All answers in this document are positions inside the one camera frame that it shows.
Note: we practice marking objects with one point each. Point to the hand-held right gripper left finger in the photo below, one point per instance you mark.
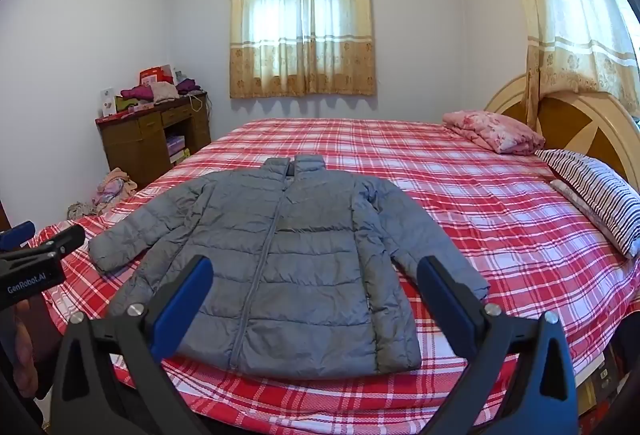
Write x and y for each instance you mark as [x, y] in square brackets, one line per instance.
[185, 300]

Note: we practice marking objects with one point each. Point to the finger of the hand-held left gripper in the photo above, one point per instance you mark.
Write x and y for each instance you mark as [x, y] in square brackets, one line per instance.
[65, 240]
[17, 235]

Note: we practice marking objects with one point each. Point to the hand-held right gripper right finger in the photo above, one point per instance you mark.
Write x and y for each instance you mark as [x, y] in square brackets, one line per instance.
[445, 310]

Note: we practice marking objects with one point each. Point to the grey puffer jacket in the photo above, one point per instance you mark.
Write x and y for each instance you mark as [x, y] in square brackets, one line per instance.
[310, 265]

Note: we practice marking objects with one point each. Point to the pile of pastel clothes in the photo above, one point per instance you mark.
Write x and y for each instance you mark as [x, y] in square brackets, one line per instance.
[112, 190]

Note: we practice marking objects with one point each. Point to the magenta folded clothes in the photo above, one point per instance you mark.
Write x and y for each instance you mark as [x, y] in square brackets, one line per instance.
[136, 92]

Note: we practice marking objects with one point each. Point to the pale pink folded clothes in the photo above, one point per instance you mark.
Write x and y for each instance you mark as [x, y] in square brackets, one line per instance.
[165, 91]

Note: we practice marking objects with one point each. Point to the purple folded clothes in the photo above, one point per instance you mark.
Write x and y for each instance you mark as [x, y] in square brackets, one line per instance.
[186, 86]

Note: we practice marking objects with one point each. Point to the person's left hand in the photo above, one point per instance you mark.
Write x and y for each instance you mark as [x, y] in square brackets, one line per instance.
[24, 355]

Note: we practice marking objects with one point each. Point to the grey floral bag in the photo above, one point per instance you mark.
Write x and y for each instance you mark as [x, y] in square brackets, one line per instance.
[80, 210]

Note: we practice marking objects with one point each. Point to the brown wooden desk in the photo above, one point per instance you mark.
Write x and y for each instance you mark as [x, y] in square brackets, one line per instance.
[125, 150]

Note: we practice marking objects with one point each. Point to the flat red box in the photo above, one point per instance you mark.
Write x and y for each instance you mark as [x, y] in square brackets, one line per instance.
[112, 116]

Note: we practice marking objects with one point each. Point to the bed with red plaid sheet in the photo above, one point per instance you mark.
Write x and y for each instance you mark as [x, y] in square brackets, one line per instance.
[450, 175]

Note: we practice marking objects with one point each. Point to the yellow white box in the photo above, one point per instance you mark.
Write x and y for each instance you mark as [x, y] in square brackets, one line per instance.
[180, 157]

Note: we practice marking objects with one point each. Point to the white card box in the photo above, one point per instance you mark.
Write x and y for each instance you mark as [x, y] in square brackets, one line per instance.
[107, 102]

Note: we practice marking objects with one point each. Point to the purple box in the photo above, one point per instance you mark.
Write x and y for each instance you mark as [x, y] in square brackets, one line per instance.
[176, 145]

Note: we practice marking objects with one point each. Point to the green folded cloth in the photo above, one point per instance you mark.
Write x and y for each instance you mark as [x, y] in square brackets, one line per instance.
[125, 104]

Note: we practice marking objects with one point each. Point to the flat pink box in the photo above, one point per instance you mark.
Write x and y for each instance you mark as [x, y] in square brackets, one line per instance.
[145, 106]

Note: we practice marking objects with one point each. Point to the beige floral pillow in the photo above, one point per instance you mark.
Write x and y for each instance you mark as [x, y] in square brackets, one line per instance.
[575, 202]

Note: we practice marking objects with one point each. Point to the cardboard box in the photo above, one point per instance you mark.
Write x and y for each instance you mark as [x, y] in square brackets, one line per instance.
[602, 375]

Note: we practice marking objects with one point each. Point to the pink floral pillow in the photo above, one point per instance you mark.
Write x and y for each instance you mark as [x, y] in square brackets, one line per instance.
[495, 130]

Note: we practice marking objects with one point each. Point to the striped pillow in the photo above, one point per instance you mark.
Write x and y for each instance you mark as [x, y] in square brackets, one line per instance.
[600, 190]

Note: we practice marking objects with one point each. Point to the wooden bed headboard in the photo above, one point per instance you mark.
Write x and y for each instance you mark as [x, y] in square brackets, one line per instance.
[575, 120]

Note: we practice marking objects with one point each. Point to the beige window curtain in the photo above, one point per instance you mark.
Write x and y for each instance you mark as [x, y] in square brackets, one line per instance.
[260, 65]

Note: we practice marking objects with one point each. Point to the long beige curtain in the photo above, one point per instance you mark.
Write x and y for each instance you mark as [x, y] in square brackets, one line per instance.
[565, 40]

